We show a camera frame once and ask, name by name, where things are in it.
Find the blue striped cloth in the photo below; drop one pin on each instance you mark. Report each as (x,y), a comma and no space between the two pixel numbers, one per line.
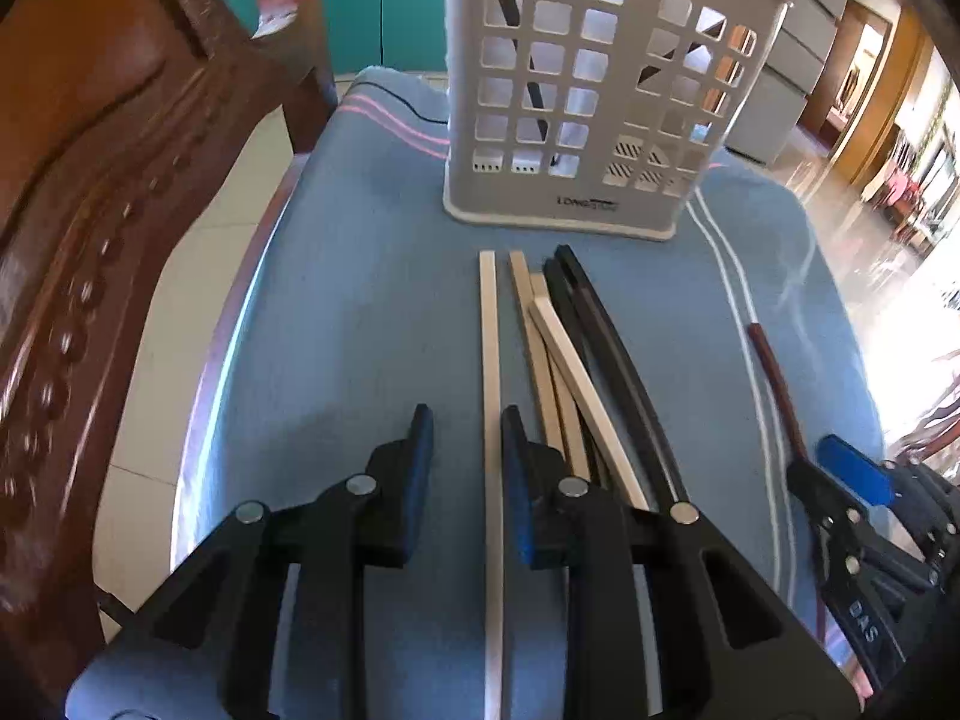
(360,315)

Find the grey refrigerator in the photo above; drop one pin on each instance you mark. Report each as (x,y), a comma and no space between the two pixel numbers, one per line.
(787,75)

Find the beige chopstick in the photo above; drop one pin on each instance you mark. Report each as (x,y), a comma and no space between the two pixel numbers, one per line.
(585,390)
(491,390)
(566,420)
(529,315)

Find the teal kitchen cabinets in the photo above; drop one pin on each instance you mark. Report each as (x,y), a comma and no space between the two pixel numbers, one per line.
(405,7)

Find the wooden doorway frame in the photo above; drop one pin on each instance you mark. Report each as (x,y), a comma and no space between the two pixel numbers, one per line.
(840,90)

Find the distant red chair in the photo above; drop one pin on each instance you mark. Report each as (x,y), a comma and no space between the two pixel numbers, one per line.
(900,191)

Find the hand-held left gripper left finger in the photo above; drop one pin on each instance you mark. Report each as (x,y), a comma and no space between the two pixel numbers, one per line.
(422,457)

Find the carved wooden chair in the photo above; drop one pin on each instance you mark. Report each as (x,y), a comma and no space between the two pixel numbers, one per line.
(112,165)

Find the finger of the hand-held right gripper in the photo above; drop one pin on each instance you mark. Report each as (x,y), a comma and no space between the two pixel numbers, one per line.
(814,491)
(855,469)

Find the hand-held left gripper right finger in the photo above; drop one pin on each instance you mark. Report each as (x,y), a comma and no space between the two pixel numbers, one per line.
(519,487)

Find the white plastic utensil basket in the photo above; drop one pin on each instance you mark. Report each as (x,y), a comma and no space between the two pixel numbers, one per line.
(641,52)

